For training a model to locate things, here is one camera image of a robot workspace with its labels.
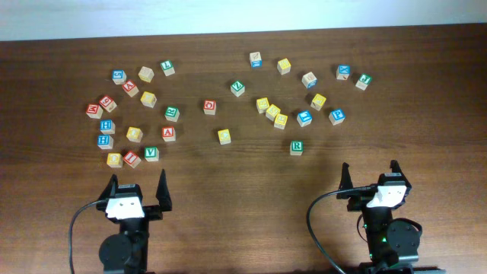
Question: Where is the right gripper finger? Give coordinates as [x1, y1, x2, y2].
[339, 162, 353, 190]
[390, 160, 403, 176]

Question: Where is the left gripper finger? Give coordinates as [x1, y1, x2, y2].
[98, 174, 118, 201]
[155, 169, 172, 212]

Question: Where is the green V letter block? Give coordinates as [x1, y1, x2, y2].
[144, 146, 160, 162]

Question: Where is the green R letter block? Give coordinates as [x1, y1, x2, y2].
[290, 140, 304, 156]

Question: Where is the blue P letter block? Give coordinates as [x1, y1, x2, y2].
[329, 109, 345, 126]

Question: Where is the yellow C letter block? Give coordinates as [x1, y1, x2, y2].
[218, 129, 231, 145]

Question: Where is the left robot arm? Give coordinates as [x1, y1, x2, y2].
[96, 170, 172, 274]

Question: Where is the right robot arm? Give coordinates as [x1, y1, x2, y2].
[337, 160, 422, 273]

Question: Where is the yellow O block lower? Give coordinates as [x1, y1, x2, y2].
[107, 153, 123, 168]

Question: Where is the yellow o block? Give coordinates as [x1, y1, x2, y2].
[126, 127, 143, 142]
[107, 153, 123, 168]

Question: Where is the red I block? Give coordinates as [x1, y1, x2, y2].
[123, 151, 142, 168]

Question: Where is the lower blue H block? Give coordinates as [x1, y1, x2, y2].
[97, 135, 113, 150]

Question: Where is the blue h block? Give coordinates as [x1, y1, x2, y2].
[97, 135, 113, 150]
[100, 119, 116, 135]

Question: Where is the yellow O block middle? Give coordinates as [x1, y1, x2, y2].
[126, 127, 143, 142]

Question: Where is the red A block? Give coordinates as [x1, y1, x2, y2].
[161, 126, 177, 142]

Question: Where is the upper blue H block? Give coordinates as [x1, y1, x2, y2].
[100, 119, 116, 135]

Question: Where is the blue E block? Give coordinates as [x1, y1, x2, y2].
[297, 110, 313, 127]

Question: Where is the red M block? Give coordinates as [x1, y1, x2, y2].
[86, 104, 103, 119]

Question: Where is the red 9 block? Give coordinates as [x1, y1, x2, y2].
[99, 95, 117, 113]

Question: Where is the yellow cluster block right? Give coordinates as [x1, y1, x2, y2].
[274, 113, 288, 129]

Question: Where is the yellow cluster block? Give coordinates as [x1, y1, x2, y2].
[256, 97, 269, 114]
[266, 104, 281, 122]
[274, 113, 288, 129]

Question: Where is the green J block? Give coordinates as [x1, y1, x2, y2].
[355, 74, 373, 91]

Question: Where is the yellow block upper left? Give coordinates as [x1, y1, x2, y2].
[140, 91, 157, 108]

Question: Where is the red O block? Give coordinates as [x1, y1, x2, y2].
[203, 100, 216, 115]

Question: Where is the yellow cluster block middle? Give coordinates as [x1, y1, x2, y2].
[266, 104, 281, 122]

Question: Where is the red X block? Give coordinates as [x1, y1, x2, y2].
[122, 80, 139, 97]

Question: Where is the blue X block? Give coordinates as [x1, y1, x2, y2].
[336, 65, 351, 81]

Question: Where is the wood block blue edge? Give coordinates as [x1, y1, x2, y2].
[301, 72, 317, 88]

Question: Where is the blue S block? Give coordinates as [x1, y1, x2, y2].
[112, 69, 127, 85]

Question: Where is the yellow cluster block left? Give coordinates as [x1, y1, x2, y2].
[256, 97, 269, 114]

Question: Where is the plain wood yellow block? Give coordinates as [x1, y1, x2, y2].
[138, 66, 154, 83]

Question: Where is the green L block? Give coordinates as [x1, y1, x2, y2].
[161, 60, 175, 76]

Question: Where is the green Z block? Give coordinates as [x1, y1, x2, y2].
[231, 81, 245, 97]

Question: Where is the yellow block top right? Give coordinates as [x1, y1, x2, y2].
[277, 58, 291, 75]

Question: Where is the wood block blue side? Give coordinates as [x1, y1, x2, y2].
[250, 52, 262, 68]

